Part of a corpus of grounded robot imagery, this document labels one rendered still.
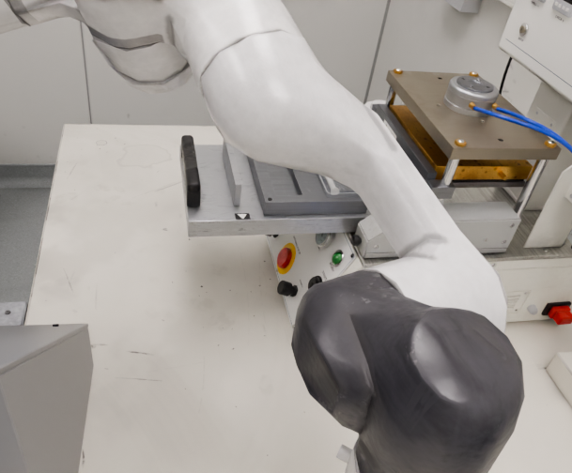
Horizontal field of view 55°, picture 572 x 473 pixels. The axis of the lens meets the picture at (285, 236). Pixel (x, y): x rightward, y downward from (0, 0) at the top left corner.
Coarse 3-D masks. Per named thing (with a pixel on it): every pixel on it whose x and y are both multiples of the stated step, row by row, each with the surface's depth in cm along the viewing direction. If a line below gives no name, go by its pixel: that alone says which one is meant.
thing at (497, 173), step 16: (400, 112) 96; (416, 128) 92; (416, 144) 89; (432, 144) 89; (432, 160) 84; (464, 160) 86; (480, 160) 86; (496, 160) 87; (512, 160) 88; (464, 176) 86; (480, 176) 86; (496, 176) 87; (512, 176) 88
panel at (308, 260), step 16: (272, 240) 110; (288, 240) 105; (304, 240) 100; (336, 240) 91; (272, 256) 108; (304, 256) 98; (320, 256) 94; (352, 256) 86; (288, 272) 101; (304, 272) 96; (320, 272) 92; (336, 272) 88; (304, 288) 95; (288, 304) 98
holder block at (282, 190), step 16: (256, 176) 87; (272, 176) 89; (288, 176) 90; (304, 176) 88; (272, 192) 83; (288, 192) 86; (304, 192) 84; (320, 192) 85; (272, 208) 82; (288, 208) 83; (304, 208) 83; (320, 208) 84; (336, 208) 85; (352, 208) 85
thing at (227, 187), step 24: (216, 168) 91; (240, 168) 92; (216, 192) 86; (240, 192) 82; (192, 216) 80; (216, 216) 81; (264, 216) 83; (288, 216) 83; (312, 216) 84; (336, 216) 85; (360, 216) 86
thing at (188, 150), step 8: (184, 136) 90; (192, 136) 91; (184, 144) 88; (192, 144) 88; (184, 152) 86; (192, 152) 86; (184, 160) 85; (192, 160) 84; (184, 168) 84; (192, 168) 83; (192, 176) 81; (192, 184) 80; (192, 192) 80; (200, 192) 81; (192, 200) 81
